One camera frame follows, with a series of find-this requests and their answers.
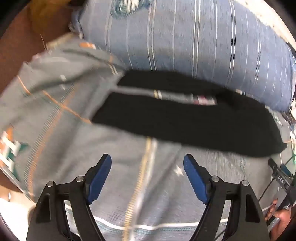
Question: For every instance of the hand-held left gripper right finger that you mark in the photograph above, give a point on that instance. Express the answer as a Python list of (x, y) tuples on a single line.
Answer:
[(195, 180)]

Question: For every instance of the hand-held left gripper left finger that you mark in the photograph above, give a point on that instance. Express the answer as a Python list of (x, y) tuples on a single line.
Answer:
[(99, 180)]

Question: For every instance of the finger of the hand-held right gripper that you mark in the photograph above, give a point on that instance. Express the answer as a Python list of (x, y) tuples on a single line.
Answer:
[(285, 170), (274, 166)]

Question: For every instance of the black pants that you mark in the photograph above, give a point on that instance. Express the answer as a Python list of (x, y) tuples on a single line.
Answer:
[(185, 120)]

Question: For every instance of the person's right hand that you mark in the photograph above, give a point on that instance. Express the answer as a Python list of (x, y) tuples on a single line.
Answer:
[(283, 217)]

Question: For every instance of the grey patterned quilt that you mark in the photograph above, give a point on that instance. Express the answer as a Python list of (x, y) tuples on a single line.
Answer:
[(69, 139)]

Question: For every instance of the white cloth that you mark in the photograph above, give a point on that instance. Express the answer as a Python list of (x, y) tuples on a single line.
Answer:
[(13, 217)]

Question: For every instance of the blue plaid pillow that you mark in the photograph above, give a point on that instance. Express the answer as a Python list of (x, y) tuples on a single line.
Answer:
[(185, 34)]

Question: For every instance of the brown wooden bed frame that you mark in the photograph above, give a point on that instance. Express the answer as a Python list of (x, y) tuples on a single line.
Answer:
[(13, 58)]

